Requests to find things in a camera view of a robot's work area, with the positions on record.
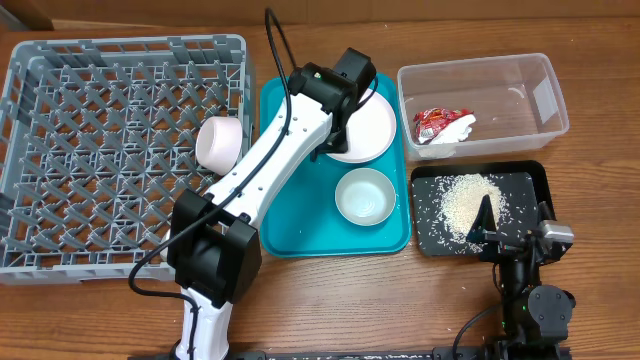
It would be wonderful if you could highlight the white rice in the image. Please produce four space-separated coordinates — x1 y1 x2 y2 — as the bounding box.
412 172 538 256

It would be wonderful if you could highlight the large white plate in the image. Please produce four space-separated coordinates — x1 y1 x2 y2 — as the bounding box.
328 89 397 164

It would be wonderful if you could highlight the metal bowl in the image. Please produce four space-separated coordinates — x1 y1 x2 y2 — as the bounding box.
335 168 396 226

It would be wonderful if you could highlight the red snack wrapper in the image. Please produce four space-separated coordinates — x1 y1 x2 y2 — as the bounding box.
413 108 474 144

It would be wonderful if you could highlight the white napkin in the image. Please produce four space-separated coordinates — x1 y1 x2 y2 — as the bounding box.
430 114 476 145

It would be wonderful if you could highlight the small pink plate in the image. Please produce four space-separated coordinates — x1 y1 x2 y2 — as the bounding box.
195 116 242 175

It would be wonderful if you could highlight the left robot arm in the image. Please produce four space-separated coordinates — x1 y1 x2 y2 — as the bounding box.
165 48 377 359

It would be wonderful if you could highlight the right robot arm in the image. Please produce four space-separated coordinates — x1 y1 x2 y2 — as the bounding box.
452 195 576 360

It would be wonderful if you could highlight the black plastic tray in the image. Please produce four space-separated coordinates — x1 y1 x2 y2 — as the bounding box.
411 160 552 256

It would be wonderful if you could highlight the teal serving tray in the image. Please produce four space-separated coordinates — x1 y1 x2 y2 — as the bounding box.
258 72 413 259

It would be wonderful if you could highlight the clear plastic bin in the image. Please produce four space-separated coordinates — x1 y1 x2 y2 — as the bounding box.
397 53 569 161

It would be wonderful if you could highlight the grey plastic dish rack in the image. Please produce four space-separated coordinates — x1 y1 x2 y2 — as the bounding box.
1 34 255 285

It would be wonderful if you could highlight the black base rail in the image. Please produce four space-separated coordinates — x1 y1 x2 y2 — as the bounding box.
225 347 485 360

